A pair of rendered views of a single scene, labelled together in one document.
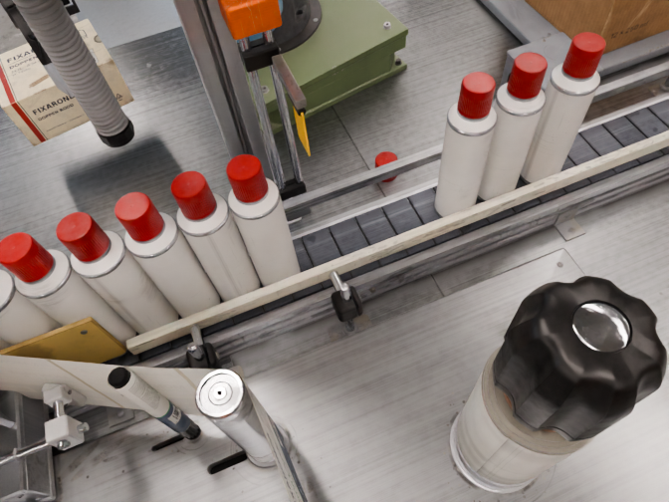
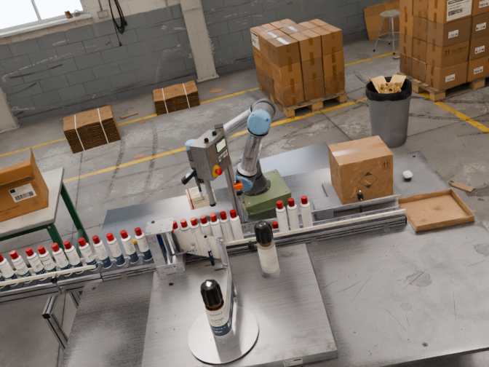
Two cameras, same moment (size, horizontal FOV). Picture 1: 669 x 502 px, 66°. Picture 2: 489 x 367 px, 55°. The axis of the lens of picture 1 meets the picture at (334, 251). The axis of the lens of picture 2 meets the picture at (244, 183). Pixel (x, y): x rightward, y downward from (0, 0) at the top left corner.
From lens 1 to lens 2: 1.93 m
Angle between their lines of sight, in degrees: 28
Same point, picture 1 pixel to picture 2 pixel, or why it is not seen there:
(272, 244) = (236, 229)
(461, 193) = (281, 226)
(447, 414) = not seen: hidden behind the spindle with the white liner
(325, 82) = (265, 203)
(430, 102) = not seen: hidden behind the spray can
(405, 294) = not seen: hidden behind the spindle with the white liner
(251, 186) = (233, 214)
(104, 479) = (194, 269)
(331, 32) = (271, 191)
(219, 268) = (225, 232)
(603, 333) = (261, 224)
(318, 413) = (239, 264)
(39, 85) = (196, 196)
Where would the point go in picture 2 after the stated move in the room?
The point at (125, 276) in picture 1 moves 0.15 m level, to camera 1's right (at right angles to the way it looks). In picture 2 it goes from (208, 229) to (236, 228)
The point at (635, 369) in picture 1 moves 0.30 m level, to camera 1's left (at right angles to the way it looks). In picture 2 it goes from (263, 227) to (199, 229)
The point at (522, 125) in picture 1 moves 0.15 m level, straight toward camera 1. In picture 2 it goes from (291, 212) to (273, 228)
